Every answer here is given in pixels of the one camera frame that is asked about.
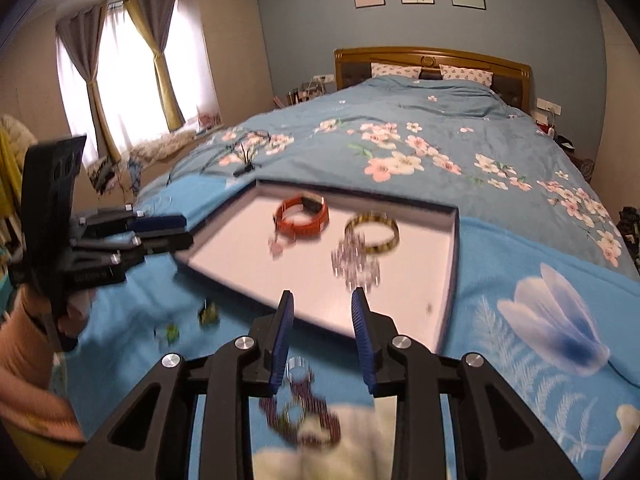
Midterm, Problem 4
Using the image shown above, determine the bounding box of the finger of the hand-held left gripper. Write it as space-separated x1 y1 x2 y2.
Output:
70 232 195 268
75 205 187 238

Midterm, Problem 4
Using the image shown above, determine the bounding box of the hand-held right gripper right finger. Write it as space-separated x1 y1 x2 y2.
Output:
350 287 586 480

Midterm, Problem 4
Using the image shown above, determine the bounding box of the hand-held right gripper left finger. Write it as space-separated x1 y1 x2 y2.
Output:
60 290 296 480

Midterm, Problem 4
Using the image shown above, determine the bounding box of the silver ring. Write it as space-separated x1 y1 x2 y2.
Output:
286 356 313 381

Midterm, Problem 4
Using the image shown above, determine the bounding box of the white tray with dark rim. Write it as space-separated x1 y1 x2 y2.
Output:
174 178 461 353

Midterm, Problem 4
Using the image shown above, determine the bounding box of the purple bead bracelet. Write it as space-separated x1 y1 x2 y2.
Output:
260 380 343 446

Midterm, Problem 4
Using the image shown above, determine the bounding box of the person's left forearm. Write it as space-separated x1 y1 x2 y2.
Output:
0 295 88 443

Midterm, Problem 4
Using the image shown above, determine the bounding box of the person's left hand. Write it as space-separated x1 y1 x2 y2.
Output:
52 287 98 341

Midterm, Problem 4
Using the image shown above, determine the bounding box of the fluffy white rug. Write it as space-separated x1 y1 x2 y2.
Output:
131 130 195 163

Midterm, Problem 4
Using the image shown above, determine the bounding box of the amber bangle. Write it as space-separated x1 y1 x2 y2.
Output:
345 211 401 256

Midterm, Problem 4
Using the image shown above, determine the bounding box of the orange smartwatch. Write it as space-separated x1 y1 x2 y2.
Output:
272 194 330 240

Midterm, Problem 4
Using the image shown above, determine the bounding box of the white sheer curtain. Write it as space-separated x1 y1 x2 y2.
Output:
57 0 221 161

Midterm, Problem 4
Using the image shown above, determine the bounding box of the grey and yellow curtain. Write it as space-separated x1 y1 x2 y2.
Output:
124 0 186 131
54 5 123 161

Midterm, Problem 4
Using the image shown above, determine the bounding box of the bedside clutter of bottles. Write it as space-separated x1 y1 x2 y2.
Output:
287 82 333 107

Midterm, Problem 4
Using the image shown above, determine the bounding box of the blue floral duvet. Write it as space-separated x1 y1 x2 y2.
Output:
135 77 623 268

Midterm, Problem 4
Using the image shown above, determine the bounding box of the yellow cloth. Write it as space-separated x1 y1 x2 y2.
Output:
0 425 86 480

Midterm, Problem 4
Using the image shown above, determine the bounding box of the dotted white pillow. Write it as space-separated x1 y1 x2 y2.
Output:
439 65 493 86
371 62 423 80

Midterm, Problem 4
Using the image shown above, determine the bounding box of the pile of dark clothes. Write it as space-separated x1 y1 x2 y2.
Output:
617 207 640 276

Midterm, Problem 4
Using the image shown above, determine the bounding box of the wooden bed headboard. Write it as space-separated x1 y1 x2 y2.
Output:
334 47 532 113

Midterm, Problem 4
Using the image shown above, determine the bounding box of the clear crystal bead bracelet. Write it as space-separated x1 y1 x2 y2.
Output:
331 232 382 293

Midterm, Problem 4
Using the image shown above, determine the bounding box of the black charger with cable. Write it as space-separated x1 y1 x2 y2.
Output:
167 130 273 183

